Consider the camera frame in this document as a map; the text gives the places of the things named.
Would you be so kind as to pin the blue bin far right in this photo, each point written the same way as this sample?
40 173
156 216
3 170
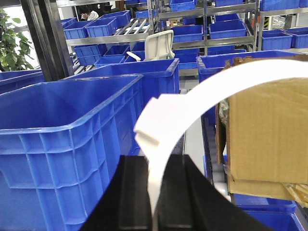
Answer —
215 86

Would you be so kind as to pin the white plastic chair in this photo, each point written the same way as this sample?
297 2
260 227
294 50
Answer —
158 46

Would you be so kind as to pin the black vertical pillar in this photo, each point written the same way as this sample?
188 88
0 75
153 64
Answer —
48 37

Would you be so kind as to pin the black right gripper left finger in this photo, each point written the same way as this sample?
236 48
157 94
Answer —
125 205

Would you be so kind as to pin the green potted plant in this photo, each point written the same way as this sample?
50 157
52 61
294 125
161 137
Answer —
15 47

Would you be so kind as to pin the white curved PVC pipe clamp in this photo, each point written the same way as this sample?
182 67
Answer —
158 129

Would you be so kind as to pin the brown cardboard box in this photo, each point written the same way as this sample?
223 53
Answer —
265 130

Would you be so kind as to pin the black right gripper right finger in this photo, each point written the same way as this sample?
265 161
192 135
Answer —
189 202

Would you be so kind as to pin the large blue target bin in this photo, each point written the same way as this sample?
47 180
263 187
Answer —
60 143

